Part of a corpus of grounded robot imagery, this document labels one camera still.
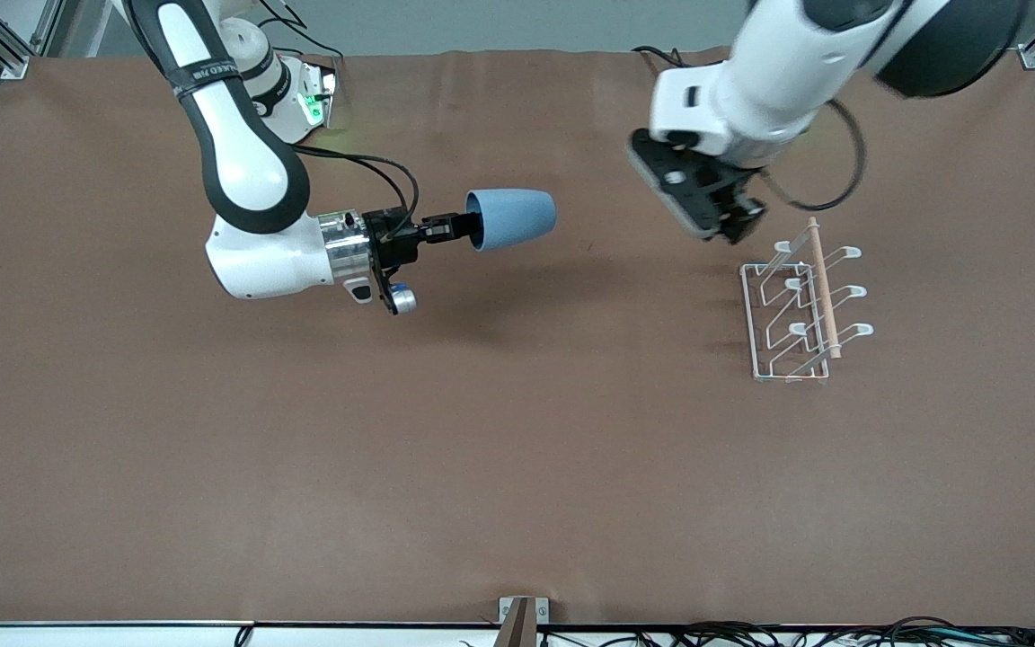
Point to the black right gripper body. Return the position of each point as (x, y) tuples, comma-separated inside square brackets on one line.
[(389, 239)]

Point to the blue plastic cup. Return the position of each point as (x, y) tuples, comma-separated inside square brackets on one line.
[(517, 218)]

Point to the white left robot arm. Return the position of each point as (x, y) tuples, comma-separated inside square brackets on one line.
[(778, 72)]

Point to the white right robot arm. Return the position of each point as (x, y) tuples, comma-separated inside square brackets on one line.
[(248, 171)]

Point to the brown table mat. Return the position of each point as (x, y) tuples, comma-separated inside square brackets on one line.
[(482, 404)]

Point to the metal bracket with brown post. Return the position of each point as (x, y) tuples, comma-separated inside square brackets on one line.
[(517, 620)]

